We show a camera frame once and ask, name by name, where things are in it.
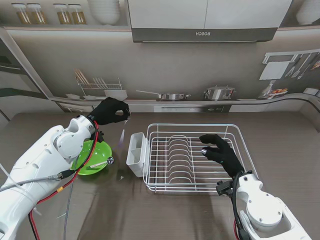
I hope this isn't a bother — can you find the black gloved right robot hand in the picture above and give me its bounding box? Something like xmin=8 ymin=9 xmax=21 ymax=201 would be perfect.
xmin=199 ymin=133 xmax=245 ymax=179

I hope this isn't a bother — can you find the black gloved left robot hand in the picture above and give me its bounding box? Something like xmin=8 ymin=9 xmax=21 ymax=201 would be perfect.
xmin=87 ymin=96 xmax=131 ymax=126

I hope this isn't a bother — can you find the metal fork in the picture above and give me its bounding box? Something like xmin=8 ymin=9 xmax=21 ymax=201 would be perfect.
xmin=119 ymin=119 xmax=130 ymax=149

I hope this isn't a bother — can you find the metal spoon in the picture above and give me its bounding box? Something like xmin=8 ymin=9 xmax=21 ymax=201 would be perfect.
xmin=88 ymin=156 xmax=116 ymax=169

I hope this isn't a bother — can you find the white plastic utensil caddy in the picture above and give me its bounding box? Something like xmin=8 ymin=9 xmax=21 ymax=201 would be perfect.
xmin=126 ymin=132 xmax=149 ymax=178

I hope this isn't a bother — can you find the green plastic bowl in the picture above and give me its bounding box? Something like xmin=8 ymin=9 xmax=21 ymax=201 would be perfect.
xmin=70 ymin=139 xmax=113 ymax=176

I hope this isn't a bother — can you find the printed kitchen backdrop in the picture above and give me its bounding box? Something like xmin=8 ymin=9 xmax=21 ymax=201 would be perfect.
xmin=0 ymin=0 xmax=320 ymax=123

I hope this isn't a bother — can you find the black cable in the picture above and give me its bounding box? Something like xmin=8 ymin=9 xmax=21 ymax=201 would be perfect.
xmin=230 ymin=171 xmax=247 ymax=240

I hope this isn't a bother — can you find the white wire dish rack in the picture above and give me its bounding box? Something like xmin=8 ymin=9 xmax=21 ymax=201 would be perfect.
xmin=142 ymin=122 xmax=257 ymax=195

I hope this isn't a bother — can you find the grey cable with connector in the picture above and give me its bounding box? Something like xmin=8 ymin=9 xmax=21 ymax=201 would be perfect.
xmin=0 ymin=169 xmax=76 ymax=192

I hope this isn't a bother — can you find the thin grey cable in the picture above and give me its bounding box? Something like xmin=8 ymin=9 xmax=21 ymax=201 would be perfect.
xmin=62 ymin=178 xmax=76 ymax=240

